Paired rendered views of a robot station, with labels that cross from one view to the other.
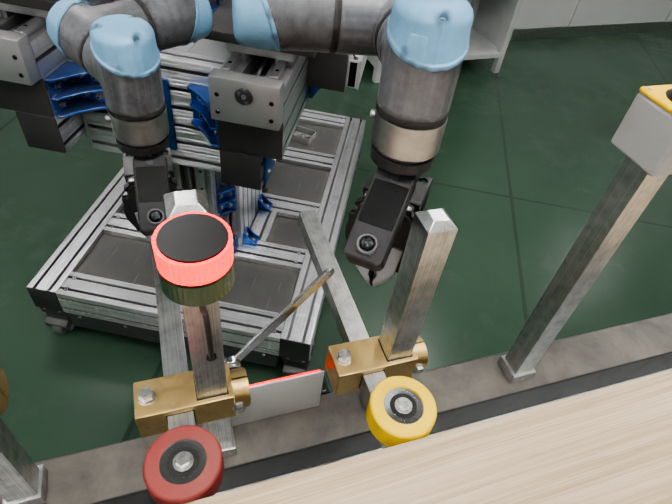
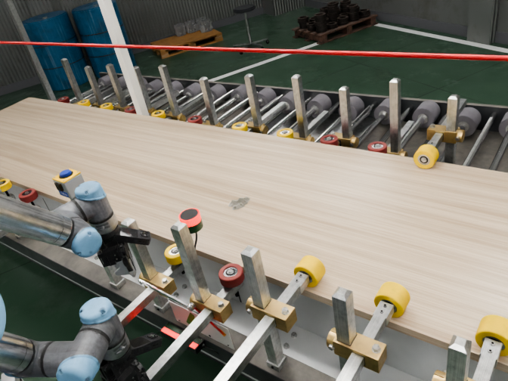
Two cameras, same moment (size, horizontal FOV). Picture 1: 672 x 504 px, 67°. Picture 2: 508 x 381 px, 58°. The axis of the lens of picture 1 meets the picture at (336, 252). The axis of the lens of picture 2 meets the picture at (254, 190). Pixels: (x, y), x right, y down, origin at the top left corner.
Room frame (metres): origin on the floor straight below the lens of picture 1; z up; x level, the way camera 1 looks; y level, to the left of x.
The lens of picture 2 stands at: (0.54, 1.17, 1.89)
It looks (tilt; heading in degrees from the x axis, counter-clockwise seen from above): 33 degrees down; 246
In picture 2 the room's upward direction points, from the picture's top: 12 degrees counter-clockwise
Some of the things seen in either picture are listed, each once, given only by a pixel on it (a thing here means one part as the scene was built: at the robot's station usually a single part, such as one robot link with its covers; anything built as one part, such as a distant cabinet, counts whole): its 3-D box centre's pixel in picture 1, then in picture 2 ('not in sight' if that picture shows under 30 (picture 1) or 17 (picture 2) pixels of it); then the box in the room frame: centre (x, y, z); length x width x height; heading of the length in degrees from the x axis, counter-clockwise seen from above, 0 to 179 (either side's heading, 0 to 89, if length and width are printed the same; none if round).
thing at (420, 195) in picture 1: (396, 187); (111, 243); (0.49, -0.06, 1.08); 0.09 x 0.08 x 0.12; 164
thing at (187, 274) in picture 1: (194, 247); (190, 217); (0.27, 0.11, 1.15); 0.06 x 0.06 x 0.02
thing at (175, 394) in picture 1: (194, 400); (210, 304); (0.31, 0.15, 0.84); 0.14 x 0.06 x 0.05; 114
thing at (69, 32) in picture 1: (101, 36); (76, 359); (0.67, 0.36, 1.12); 0.11 x 0.11 x 0.08; 52
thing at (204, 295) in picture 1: (196, 269); (192, 224); (0.27, 0.11, 1.13); 0.06 x 0.06 x 0.02
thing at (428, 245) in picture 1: (395, 345); (150, 274); (0.42, -0.10, 0.87); 0.04 x 0.04 x 0.48; 24
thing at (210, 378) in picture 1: (207, 358); (198, 284); (0.32, 0.13, 0.93); 0.04 x 0.04 x 0.48; 24
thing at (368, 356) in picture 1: (377, 361); (156, 282); (0.41, -0.08, 0.84); 0.14 x 0.06 x 0.05; 114
